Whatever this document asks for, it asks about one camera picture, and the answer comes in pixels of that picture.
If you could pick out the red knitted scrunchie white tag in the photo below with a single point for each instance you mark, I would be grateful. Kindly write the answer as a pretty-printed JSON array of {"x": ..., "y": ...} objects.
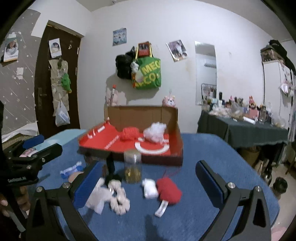
[{"x": 168, "y": 191}]

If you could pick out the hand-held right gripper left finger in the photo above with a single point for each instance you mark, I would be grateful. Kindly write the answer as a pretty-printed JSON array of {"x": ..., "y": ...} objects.
[{"x": 89, "y": 184}]

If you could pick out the blue blanket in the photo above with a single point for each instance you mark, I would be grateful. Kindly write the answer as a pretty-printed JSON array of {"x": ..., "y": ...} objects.
[{"x": 208, "y": 150}]

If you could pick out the wall mirror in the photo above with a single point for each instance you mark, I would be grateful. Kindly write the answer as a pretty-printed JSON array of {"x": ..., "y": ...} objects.
[{"x": 205, "y": 76}]

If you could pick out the wicker basket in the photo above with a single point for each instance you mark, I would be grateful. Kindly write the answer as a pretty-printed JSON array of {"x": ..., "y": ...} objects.
[{"x": 249, "y": 154}]

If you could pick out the wall poster with white border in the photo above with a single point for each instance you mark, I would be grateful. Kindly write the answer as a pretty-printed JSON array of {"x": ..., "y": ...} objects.
[{"x": 11, "y": 49}]

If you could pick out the pink plush toy with ears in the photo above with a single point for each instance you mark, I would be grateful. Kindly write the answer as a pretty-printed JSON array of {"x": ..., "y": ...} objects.
[{"x": 168, "y": 101}]

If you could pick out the white crochet scrunchie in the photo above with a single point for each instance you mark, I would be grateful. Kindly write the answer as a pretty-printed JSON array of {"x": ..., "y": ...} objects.
[{"x": 119, "y": 201}]

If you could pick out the patterned tin box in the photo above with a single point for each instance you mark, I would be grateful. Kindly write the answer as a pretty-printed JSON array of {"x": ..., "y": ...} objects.
[{"x": 110, "y": 164}]

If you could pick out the white tissue paper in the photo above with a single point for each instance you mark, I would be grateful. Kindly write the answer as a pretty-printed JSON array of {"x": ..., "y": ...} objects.
[{"x": 98, "y": 199}]

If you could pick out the cardboard box red inside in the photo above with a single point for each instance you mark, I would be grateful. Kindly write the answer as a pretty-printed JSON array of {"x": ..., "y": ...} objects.
[{"x": 166, "y": 120}]

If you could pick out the dark brown door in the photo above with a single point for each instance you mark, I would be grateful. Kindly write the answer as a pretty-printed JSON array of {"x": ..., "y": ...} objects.
[{"x": 44, "y": 69}]

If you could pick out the red framed picture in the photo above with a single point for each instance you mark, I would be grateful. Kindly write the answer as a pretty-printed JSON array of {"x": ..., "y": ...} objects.
[{"x": 143, "y": 49}]

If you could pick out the black bag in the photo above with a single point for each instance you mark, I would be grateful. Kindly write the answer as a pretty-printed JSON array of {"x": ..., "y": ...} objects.
[{"x": 123, "y": 64}]

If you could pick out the dark round container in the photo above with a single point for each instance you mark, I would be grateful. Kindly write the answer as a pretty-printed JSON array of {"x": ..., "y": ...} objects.
[{"x": 280, "y": 186}]

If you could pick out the green plush toy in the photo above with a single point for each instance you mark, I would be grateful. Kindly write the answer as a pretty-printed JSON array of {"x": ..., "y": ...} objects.
[{"x": 66, "y": 82}]

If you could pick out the blue wall poster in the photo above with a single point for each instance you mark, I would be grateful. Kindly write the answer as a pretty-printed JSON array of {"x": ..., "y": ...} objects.
[{"x": 119, "y": 36}]

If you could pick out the pink flat pad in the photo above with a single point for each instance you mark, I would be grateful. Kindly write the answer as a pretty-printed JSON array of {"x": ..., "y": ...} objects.
[{"x": 75, "y": 178}]

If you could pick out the white cabinet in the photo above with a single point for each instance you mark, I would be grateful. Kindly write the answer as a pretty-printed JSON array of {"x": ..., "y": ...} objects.
[{"x": 272, "y": 88}]

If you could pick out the photo wall poster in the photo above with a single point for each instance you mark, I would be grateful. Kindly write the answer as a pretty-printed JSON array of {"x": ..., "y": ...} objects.
[{"x": 177, "y": 49}]

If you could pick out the red crochet scrunchie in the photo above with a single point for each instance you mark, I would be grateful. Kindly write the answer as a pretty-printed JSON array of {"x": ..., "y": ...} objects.
[{"x": 129, "y": 134}]

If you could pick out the dark things on cabinet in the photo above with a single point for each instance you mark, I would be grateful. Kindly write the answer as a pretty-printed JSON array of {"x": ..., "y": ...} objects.
[{"x": 272, "y": 49}]

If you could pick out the blue white packet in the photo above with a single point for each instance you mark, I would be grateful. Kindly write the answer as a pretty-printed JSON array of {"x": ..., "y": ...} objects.
[{"x": 70, "y": 171}]

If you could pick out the glass jar with gold beads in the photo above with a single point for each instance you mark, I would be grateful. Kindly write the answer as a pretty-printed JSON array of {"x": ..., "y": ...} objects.
[{"x": 132, "y": 169}]

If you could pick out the green tote bag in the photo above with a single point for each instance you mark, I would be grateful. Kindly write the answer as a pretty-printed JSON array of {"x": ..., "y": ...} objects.
[{"x": 150, "y": 74}]

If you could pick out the beige hanging organizer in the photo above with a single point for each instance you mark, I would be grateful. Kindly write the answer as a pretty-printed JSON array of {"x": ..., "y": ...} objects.
[{"x": 56, "y": 88}]

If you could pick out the black scrunchie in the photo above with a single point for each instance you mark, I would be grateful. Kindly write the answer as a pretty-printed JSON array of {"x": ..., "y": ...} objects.
[{"x": 115, "y": 179}]

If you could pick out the white plastic bag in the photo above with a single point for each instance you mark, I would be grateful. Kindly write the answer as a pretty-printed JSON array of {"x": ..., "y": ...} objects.
[{"x": 62, "y": 115}]

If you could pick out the photo on door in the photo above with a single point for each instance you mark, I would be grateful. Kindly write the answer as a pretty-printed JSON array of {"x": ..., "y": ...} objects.
[{"x": 55, "y": 47}]

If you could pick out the light blue sheet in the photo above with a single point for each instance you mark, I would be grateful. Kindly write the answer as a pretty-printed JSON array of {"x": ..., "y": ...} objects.
[{"x": 67, "y": 136}]

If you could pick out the table with dark green cloth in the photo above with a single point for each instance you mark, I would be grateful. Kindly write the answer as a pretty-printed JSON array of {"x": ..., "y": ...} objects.
[{"x": 242, "y": 134}]

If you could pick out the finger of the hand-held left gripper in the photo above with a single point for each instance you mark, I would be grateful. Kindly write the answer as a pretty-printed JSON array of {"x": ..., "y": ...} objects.
[
  {"x": 50, "y": 149},
  {"x": 34, "y": 141}
]

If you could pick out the white mesh bath pouf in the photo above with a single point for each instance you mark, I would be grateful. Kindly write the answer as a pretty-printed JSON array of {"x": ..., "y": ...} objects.
[{"x": 154, "y": 132}]

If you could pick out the group of cosmetics bottles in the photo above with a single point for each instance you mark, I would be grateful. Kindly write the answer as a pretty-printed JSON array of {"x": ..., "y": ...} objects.
[{"x": 240, "y": 109}]

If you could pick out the person's left hand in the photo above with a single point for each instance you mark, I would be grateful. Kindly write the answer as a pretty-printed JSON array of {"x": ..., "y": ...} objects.
[{"x": 24, "y": 200}]

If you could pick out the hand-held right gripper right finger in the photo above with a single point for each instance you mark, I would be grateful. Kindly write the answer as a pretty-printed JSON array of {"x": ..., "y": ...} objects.
[{"x": 209, "y": 183}]

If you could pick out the white fluffy scrunchie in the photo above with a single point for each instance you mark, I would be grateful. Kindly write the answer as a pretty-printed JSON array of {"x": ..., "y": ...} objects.
[{"x": 149, "y": 188}]

